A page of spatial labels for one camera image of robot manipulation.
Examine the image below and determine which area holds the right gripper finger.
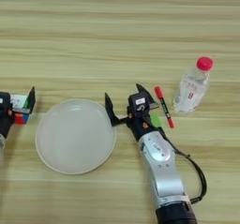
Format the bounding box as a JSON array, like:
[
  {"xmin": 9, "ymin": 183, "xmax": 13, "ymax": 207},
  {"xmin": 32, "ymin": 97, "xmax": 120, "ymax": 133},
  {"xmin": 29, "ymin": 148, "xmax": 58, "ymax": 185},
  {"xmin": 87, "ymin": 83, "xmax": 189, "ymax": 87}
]
[
  {"xmin": 104, "ymin": 92, "xmax": 128, "ymax": 127},
  {"xmin": 135, "ymin": 83, "xmax": 158, "ymax": 106}
]

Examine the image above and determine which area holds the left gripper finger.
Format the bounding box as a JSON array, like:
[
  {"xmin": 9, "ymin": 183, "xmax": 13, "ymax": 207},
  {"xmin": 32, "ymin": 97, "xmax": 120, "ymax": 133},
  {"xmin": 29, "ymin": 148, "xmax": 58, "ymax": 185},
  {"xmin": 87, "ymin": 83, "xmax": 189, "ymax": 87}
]
[{"xmin": 26, "ymin": 86, "xmax": 37, "ymax": 114}]

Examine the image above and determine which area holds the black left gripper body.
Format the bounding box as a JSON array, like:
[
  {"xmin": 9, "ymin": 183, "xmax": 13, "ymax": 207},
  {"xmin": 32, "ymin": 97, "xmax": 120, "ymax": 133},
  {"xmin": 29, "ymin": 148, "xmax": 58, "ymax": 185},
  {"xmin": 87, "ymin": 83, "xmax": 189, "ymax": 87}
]
[{"xmin": 0, "ymin": 107, "xmax": 31, "ymax": 138}]

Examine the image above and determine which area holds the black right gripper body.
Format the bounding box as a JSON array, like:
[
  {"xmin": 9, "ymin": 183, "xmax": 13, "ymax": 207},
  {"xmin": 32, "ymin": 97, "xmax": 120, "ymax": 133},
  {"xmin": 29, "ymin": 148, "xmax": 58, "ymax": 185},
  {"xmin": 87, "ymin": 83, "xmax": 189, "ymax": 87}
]
[{"xmin": 126, "ymin": 104, "xmax": 162, "ymax": 142}]

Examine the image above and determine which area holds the colourful puzzle cube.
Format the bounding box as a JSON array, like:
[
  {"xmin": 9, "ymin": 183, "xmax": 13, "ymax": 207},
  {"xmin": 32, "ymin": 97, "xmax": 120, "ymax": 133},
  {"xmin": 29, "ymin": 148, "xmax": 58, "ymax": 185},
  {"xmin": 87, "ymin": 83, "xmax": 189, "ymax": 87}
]
[{"xmin": 10, "ymin": 94, "xmax": 32, "ymax": 126}]

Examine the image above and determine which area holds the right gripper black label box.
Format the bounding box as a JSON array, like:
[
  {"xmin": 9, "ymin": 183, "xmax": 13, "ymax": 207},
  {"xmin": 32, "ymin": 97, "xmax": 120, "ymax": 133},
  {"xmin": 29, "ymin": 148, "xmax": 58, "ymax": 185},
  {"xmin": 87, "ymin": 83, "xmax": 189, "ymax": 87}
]
[{"xmin": 127, "ymin": 91, "xmax": 151, "ymax": 114}]

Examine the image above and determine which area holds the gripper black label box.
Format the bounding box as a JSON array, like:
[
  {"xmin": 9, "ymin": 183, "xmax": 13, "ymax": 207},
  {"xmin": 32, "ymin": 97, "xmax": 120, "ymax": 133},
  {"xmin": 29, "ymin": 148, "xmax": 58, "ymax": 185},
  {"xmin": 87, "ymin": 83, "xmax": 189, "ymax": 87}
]
[
  {"xmin": 0, "ymin": 91, "xmax": 12, "ymax": 110},
  {"xmin": 127, "ymin": 91, "xmax": 151, "ymax": 114}
]

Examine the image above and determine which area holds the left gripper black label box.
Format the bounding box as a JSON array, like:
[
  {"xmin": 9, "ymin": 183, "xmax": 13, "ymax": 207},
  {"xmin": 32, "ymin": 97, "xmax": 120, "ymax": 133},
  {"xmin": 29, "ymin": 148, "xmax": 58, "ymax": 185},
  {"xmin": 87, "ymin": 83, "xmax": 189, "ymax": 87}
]
[{"xmin": 0, "ymin": 91, "xmax": 12, "ymax": 110}]

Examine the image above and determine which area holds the red black marker pen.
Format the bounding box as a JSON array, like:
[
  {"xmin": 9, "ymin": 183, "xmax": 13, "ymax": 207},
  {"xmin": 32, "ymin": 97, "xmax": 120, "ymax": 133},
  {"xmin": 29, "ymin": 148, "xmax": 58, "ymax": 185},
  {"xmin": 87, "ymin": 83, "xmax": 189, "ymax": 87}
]
[{"xmin": 154, "ymin": 86, "xmax": 175, "ymax": 129}]

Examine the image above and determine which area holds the round white plate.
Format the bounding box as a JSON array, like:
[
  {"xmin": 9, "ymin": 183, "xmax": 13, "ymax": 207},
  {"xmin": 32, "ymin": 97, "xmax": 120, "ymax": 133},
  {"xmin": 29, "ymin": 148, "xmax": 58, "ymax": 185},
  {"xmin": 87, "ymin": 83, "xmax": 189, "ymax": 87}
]
[{"xmin": 35, "ymin": 98, "xmax": 117, "ymax": 175}]

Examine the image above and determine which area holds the clear bottle red cap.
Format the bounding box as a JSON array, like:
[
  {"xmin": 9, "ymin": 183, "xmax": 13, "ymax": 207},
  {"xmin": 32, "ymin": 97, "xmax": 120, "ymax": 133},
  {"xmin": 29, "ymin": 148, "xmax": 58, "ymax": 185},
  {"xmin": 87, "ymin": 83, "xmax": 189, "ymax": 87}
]
[{"xmin": 172, "ymin": 56, "xmax": 215, "ymax": 113}]

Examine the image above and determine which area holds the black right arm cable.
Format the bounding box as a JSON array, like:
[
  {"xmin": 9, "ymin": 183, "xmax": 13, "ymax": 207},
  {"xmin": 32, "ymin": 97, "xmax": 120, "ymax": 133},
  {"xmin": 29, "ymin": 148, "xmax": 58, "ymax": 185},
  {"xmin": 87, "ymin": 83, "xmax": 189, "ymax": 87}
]
[{"xmin": 162, "ymin": 128, "xmax": 208, "ymax": 205}]

